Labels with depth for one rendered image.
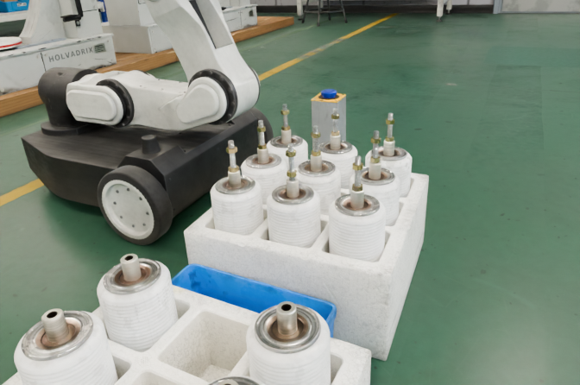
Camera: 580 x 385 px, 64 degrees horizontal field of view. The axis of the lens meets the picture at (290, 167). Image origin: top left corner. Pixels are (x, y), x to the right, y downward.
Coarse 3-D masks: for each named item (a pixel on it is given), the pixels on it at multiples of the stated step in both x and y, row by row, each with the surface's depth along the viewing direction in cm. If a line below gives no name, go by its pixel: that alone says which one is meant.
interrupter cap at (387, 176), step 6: (366, 168) 91; (384, 168) 90; (366, 174) 89; (384, 174) 88; (390, 174) 88; (366, 180) 86; (372, 180) 86; (378, 180) 86; (384, 180) 85; (390, 180) 85
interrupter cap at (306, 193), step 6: (282, 186) 85; (300, 186) 85; (306, 186) 84; (276, 192) 83; (282, 192) 83; (300, 192) 83; (306, 192) 82; (312, 192) 82; (276, 198) 81; (282, 198) 81; (288, 198) 82; (294, 198) 81; (300, 198) 81; (306, 198) 81; (282, 204) 80; (288, 204) 79; (294, 204) 79
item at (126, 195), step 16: (112, 176) 109; (128, 176) 107; (144, 176) 108; (112, 192) 114; (128, 192) 111; (144, 192) 107; (160, 192) 109; (112, 208) 116; (128, 208) 113; (144, 208) 111; (160, 208) 108; (112, 224) 117; (128, 224) 116; (144, 224) 113; (160, 224) 109; (128, 240) 116; (144, 240) 114
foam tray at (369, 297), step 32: (416, 192) 96; (192, 224) 88; (320, 224) 89; (416, 224) 94; (192, 256) 88; (224, 256) 85; (256, 256) 81; (288, 256) 78; (320, 256) 77; (384, 256) 76; (416, 256) 101; (288, 288) 81; (320, 288) 78; (352, 288) 76; (384, 288) 73; (352, 320) 78; (384, 320) 76; (384, 352) 78
